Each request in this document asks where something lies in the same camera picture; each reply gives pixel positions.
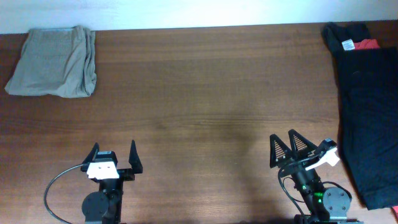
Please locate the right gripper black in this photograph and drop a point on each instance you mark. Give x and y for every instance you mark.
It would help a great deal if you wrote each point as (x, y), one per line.
(303, 162)

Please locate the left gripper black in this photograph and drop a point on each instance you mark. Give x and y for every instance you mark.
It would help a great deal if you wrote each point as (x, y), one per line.
(129, 174)

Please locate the black shorts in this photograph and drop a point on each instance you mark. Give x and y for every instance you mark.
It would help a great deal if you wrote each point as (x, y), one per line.
(367, 83)

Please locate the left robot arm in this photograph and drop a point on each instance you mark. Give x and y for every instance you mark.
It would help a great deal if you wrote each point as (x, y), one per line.
(104, 205)

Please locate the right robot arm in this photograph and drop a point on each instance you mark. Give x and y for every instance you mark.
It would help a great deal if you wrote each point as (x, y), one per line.
(316, 201)

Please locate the folded khaki shorts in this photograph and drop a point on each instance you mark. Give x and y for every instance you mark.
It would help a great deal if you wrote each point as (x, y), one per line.
(58, 62)

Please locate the black shirt with white tag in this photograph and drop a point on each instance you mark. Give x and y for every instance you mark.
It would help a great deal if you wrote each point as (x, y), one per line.
(343, 38)

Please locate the red jersey with white letters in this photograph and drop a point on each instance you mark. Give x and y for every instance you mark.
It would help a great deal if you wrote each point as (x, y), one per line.
(366, 44)

